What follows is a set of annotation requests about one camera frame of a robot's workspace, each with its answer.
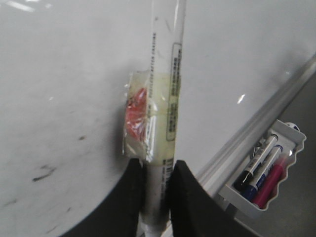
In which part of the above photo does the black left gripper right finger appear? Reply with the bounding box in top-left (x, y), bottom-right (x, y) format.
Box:
top-left (169, 160), bottom-right (256, 237)

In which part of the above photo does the black capped whiteboard marker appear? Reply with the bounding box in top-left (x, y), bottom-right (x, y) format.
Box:
top-left (233, 133), bottom-right (278, 192)

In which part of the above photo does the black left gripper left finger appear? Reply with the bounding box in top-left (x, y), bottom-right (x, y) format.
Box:
top-left (61, 158), bottom-right (144, 237)

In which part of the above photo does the white whiteboard with aluminium frame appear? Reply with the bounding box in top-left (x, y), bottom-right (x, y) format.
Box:
top-left (0, 0), bottom-right (316, 237)

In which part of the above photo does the blue capped whiteboard marker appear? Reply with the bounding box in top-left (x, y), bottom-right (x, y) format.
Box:
top-left (242, 145), bottom-right (283, 201)

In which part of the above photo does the white whiteboard marker with tape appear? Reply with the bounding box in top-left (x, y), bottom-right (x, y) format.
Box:
top-left (123, 0), bottom-right (187, 237)

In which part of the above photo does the pink red whiteboard marker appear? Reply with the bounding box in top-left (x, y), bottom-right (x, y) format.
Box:
top-left (252, 153), bottom-right (289, 209)

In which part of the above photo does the grey metal marker tray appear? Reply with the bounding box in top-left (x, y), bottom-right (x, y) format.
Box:
top-left (215, 120), bottom-right (306, 218)

